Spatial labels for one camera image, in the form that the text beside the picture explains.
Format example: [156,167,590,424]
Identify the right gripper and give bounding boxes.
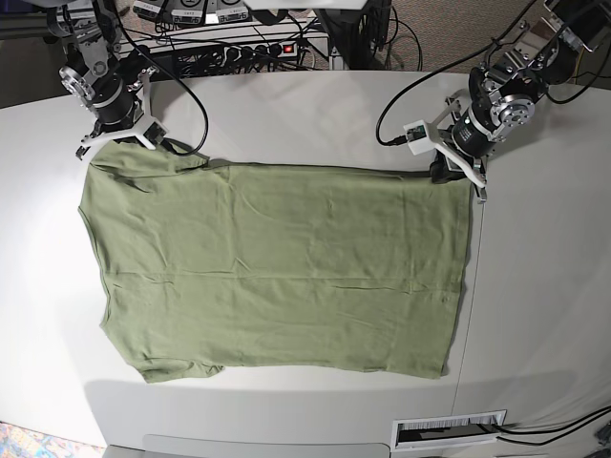
[90,73,143,137]

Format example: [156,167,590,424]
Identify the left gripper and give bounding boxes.
[430,107,496,184]

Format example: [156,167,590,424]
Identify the green T-shirt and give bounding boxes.
[78,143,472,383]

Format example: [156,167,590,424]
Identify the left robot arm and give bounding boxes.
[435,1,610,175]

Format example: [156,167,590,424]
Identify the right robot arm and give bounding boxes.
[47,1,139,136]

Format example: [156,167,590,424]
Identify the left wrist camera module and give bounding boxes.
[404,120,432,156]

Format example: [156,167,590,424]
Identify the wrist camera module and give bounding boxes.
[143,122,167,150]
[404,120,432,156]

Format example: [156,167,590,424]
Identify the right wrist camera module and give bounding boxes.
[143,122,167,150]

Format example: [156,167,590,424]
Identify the camera black cable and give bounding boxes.
[374,9,531,147]
[109,9,211,156]

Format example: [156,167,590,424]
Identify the white overhead mount plate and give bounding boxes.
[244,0,367,10]

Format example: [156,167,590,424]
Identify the black power strip red switch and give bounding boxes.
[177,41,300,68]

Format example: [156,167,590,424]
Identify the table cable grommet slot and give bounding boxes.
[390,409,507,451]

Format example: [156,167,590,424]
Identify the black cables on table edge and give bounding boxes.
[495,407,611,447]

